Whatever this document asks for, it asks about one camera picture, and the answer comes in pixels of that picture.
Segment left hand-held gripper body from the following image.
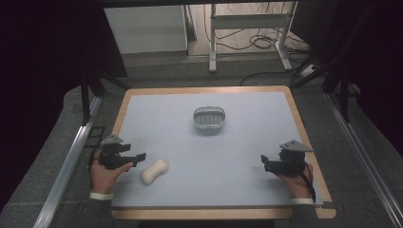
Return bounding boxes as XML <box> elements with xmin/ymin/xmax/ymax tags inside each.
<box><xmin>98</xmin><ymin>133</ymin><xmax>132</xmax><ymax>171</ymax></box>

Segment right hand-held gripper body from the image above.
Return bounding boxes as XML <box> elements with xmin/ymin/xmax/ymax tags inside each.
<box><xmin>274</xmin><ymin>139</ymin><xmax>314</xmax><ymax>176</ymax></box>

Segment cream bone-shaped toy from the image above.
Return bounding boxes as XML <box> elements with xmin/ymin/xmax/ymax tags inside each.
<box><xmin>140</xmin><ymin>158</ymin><xmax>170</xmax><ymax>186</ymax></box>

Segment grey soap dish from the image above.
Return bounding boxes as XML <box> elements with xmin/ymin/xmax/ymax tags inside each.
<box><xmin>192</xmin><ymin>105</ymin><xmax>227</xmax><ymax>130</ymax></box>

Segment person's left hand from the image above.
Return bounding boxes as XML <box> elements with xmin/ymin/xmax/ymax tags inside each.
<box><xmin>89</xmin><ymin>149</ymin><xmax>134</xmax><ymax>195</ymax></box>

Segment person's right hand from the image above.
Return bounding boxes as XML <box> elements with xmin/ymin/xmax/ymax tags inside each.
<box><xmin>276</xmin><ymin>161</ymin><xmax>315</xmax><ymax>200</ymax></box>

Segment light grey table mat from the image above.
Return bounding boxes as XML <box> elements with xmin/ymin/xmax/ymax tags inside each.
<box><xmin>111</xmin><ymin>91</ymin><xmax>324</xmax><ymax>208</ymax></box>

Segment black metal stand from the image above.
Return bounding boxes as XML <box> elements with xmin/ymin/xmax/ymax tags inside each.
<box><xmin>290</xmin><ymin>6</ymin><xmax>378</xmax><ymax>124</ymax></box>
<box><xmin>79</xmin><ymin>73</ymin><xmax>131</xmax><ymax>127</ymax></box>

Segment white power strip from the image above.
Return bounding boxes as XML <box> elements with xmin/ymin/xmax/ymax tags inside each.
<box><xmin>299</xmin><ymin>64</ymin><xmax>318</xmax><ymax>79</ymax></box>

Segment white cabinet panel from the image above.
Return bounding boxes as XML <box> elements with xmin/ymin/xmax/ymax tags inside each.
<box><xmin>104</xmin><ymin>4</ymin><xmax>189</xmax><ymax>55</ymax></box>

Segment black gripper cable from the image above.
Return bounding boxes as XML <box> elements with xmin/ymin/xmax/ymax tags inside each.
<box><xmin>297</xmin><ymin>161</ymin><xmax>317</xmax><ymax>203</ymax></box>

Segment aluminium rail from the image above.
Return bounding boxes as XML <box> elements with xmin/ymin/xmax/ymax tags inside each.
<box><xmin>32</xmin><ymin>96</ymin><xmax>103</xmax><ymax>228</ymax></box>
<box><xmin>325</xmin><ymin>92</ymin><xmax>403</xmax><ymax>228</ymax></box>

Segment black floor cables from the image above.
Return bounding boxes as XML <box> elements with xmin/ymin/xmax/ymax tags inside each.
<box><xmin>202</xmin><ymin>2</ymin><xmax>312</xmax><ymax>87</ymax></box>

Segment white metal desk frame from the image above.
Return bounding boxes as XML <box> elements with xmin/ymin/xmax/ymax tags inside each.
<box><xmin>208</xmin><ymin>1</ymin><xmax>298</xmax><ymax>74</ymax></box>

